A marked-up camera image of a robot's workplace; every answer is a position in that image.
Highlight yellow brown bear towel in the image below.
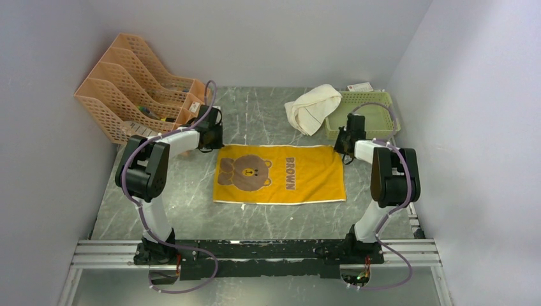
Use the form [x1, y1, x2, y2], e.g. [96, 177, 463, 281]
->
[212, 144, 346, 205]

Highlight orange plastic file organizer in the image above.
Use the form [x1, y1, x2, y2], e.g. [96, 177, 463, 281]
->
[74, 33, 213, 145]

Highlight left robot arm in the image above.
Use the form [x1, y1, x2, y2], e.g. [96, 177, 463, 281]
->
[115, 105, 223, 265]

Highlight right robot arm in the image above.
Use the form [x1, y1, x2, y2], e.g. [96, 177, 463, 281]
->
[334, 113, 421, 264]

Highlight green plastic basket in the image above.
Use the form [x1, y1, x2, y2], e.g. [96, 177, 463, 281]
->
[324, 91, 401, 141]

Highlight cream white towel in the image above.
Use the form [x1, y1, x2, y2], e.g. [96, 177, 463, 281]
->
[284, 84, 342, 136]

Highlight white red card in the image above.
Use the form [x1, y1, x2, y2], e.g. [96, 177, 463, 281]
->
[347, 82, 374, 92]

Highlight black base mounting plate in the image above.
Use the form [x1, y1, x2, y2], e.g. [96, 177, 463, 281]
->
[133, 236, 384, 280]

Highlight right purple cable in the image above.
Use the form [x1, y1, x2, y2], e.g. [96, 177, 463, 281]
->
[346, 101, 414, 292]

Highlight purple cable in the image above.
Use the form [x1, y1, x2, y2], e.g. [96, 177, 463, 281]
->
[120, 80, 221, 296]
[346, 101, 414, 292]

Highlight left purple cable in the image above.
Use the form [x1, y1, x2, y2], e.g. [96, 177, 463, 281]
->
[120, 80, 221, 296]

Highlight aluminium rail frame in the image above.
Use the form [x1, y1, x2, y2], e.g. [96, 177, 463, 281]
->
[59, 238, 452, 305]

